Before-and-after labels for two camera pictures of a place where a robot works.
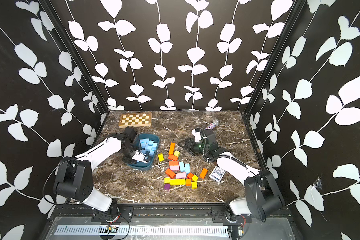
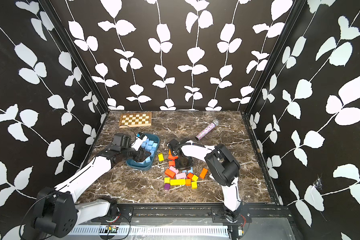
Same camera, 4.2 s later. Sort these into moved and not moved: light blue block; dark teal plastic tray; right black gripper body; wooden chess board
Moved: right black gripper body
Not moved: light blue block; wooden chess board; dark teal plastic tray
